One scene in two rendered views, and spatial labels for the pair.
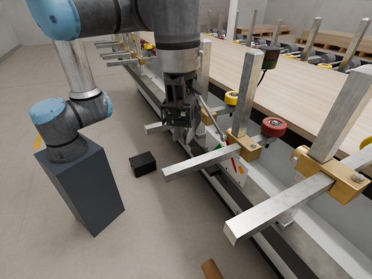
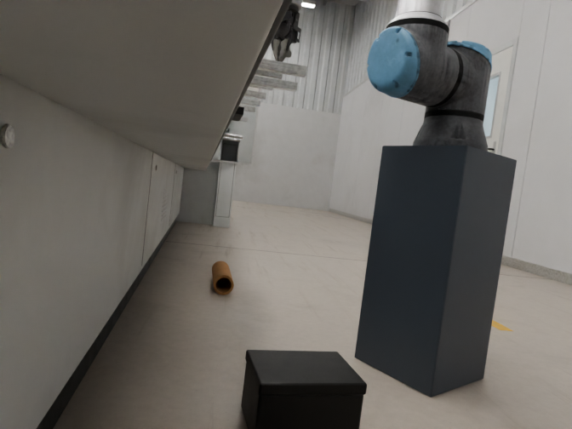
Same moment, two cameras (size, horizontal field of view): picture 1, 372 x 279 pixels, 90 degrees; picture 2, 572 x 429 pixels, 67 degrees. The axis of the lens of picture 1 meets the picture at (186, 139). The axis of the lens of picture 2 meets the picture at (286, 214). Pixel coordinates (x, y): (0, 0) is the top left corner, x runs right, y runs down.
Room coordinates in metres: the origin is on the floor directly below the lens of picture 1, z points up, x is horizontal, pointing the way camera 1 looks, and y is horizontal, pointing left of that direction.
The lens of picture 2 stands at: (1.99, 0.53, 0.46)
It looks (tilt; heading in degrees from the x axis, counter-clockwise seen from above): 4 degrees down; 195
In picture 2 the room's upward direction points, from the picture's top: 7 degrees clockwise
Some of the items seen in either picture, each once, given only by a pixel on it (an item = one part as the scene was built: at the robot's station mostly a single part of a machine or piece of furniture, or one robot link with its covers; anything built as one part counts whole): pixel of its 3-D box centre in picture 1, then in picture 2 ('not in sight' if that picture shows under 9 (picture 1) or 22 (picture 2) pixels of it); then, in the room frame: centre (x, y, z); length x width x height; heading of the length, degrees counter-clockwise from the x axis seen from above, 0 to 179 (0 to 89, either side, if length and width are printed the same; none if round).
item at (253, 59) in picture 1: (239, 126); not in sight; (0.53, -0.18, 0.90); 0.04 x 0.04 x 0.48; 27
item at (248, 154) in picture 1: (241, 143); not in sight; (0.51, -0.19, 0.85); 0.14 x 0.06 x 0.05; 27
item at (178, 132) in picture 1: (177, 133); (286, 53); (0.41, 0.02, 0.96); 0.06 x 0.03 x 0.09; 165
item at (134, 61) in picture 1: (134, 61); not in sight; (1.58, 0.41, 0.84); 0.44 x 0.03 x 0.04; 117
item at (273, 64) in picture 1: (265, 62); not in sight; (0.55, -0.22, 1.11); 0.06 x 0.06 x 0.02
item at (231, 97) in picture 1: (232, 105); not in sight; (0.78, -0.21, 0.85); 0.08 x 0.08 x 0.11
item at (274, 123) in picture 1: (270, 134); not in sight; (0.55, -0.31, 0.85); 0.08 x 0.08 x 0.11
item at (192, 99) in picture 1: (180, 97); (288, 25); (0.40, 0.01, 1.07); 0.09 x 0.08 x 0.12; 165
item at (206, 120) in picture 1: (203, 113); not in sight; (0.73, -0.08, 0.84); 0.14 x 0.06 x 0.05; 27
